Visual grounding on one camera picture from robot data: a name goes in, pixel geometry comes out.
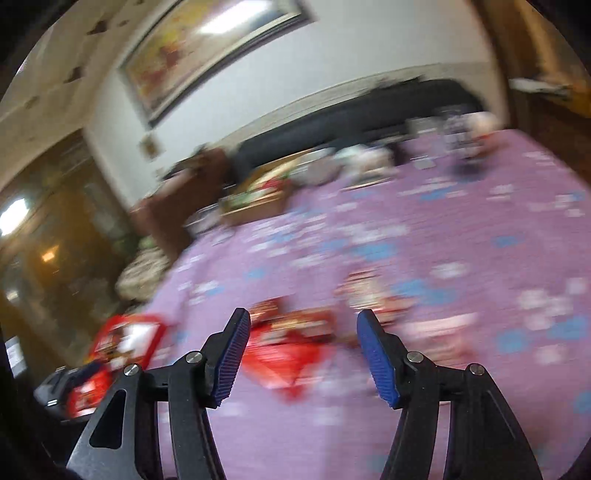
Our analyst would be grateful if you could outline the red box with white inside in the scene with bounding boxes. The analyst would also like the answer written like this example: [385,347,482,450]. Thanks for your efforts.
[90,314,169,370]

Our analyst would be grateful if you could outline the wooden glass-door cabinet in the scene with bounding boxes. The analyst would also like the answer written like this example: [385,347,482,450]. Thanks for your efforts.
[0,129,139,370]

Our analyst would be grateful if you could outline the clear plastic cup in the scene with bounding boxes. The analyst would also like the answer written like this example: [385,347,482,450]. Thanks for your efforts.
[185,208,222,236]

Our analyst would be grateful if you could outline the framed wall painting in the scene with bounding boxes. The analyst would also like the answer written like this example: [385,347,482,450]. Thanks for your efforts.
[117,0,317,130]

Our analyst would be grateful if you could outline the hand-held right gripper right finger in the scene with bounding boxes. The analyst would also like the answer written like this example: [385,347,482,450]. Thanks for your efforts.
[356,309,546,480]

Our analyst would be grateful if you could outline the brown patterned blanket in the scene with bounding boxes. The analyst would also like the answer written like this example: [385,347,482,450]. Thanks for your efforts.
[115,249,178,303]

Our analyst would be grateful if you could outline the small red snack packet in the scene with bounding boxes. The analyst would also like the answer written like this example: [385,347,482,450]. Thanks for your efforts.
[67,369,114,418]

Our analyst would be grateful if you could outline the brown wooden cabinet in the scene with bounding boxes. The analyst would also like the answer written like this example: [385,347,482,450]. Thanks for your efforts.
[480,0,591,185]

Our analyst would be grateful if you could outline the white mug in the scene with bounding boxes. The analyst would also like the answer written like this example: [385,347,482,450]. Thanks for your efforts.
[302,154,342,185]

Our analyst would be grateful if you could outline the black leather sofa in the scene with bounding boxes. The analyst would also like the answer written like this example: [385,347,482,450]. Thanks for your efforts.
[233,78,485,178]

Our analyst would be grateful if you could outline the purple floral tablecloth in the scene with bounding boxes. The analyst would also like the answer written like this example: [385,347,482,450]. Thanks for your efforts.
[143,129,591,480]

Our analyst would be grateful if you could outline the pink snack packet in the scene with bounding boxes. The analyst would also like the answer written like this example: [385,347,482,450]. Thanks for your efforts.
[402,314,481,365]

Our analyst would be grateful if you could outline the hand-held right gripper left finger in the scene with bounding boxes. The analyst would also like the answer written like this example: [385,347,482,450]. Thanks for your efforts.
[66,307,252,480]

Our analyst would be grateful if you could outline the dark red white snack packet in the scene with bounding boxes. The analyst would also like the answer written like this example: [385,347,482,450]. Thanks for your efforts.
[337,270,407,324]

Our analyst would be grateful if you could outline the white plastic bottle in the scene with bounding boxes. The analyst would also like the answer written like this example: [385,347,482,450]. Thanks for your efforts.
[466,111,504,144]

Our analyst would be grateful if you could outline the cardboard box of snacks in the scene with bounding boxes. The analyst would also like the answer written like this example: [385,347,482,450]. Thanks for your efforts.
[221,148,324,227]

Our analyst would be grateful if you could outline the brown armchair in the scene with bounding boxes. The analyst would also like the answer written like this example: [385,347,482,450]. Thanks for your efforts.
[131,148,241,259]

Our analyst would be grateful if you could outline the large glossy red snack packet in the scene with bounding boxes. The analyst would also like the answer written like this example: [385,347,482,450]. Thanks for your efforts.
[240,342,338,402]

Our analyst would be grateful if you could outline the black phone stand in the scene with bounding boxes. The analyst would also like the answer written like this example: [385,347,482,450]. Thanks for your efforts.
[443,108,485,181]

